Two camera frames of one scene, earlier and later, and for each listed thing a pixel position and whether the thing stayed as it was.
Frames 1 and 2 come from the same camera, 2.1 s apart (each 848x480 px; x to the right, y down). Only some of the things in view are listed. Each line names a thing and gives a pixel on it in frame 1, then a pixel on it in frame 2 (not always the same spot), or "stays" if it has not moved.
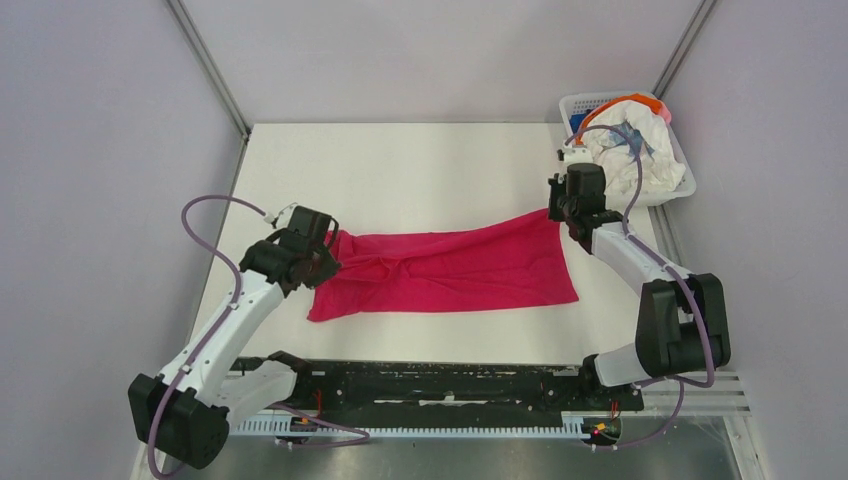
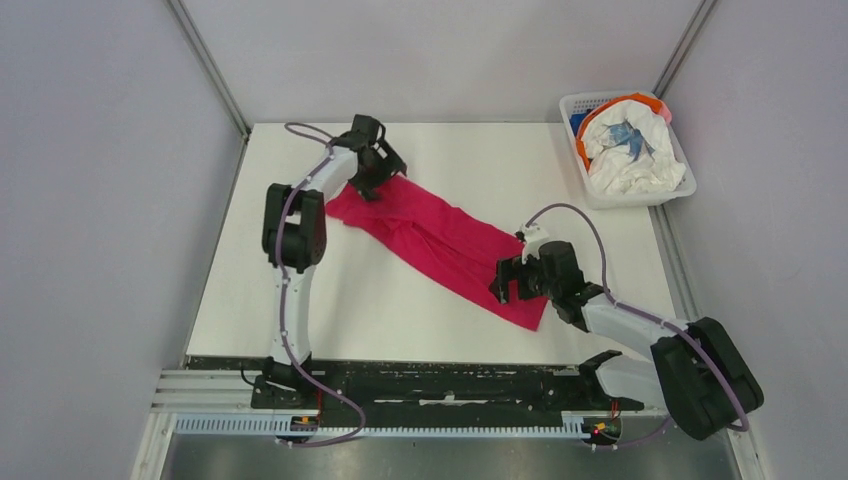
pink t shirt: (522, 262) → (444, 246)
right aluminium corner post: (674, 62) stays
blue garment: (575, 120) stays
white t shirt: (663, 168) stays
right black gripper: (559, 184) → (508, 270)
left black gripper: (329, 269) → (390, 166)
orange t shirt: (647, 100) stays
